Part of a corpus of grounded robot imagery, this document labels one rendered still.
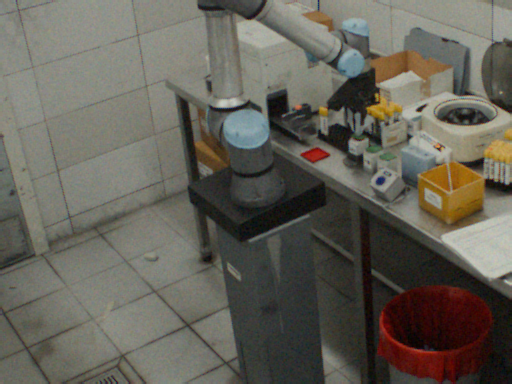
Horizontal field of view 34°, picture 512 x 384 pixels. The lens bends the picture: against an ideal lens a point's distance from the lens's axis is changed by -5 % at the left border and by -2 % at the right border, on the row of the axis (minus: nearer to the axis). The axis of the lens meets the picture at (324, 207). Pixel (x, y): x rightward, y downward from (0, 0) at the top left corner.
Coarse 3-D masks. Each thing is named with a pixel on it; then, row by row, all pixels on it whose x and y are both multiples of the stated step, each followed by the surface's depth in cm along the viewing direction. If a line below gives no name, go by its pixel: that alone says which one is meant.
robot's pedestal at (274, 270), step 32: (288, 224) 234; (224, 256) 247; (256, 256) 231; (288, 256) 239; (256, 288) 236; (288, 288) 243; (256, 320) 244; (288, 320) 248; (256, 352) 254; (288, 352) 254; (320, 352) 263
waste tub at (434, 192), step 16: (432, 176) 235; (464, 176) 235; (480, 176) 229; (432, 192) 229; (448, 192) 223; (464, 192) 226; (480, 192) 230; (432, 208) 231; (448, 208) 225; (464, 208) 228; (480, 208) 232; (448, 224) 228
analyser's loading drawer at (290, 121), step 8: (272, 112) 288; (280, 112) 287; (296, 112) 281; (272, 120) 284; (280, 120) 282; (288, 120) 280; (296, 120) 276; (304, 120) 278; (288, 128) 276; (296, 128) 276; (304, 128) 272; (312, 128) 274; (304, 136) 273
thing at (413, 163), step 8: (408, 152) 244; (416, 152) 243; (424, 152) 243; (408, 160) 245; (416, 160) 242; (424, 160) 240; (432, 160) 241; (408, 168) 246; (416, 168) 244; (424, 168) 241; (408, 176) 248; (416, 176) 245; (408, 184) 247; (416, 184) 246
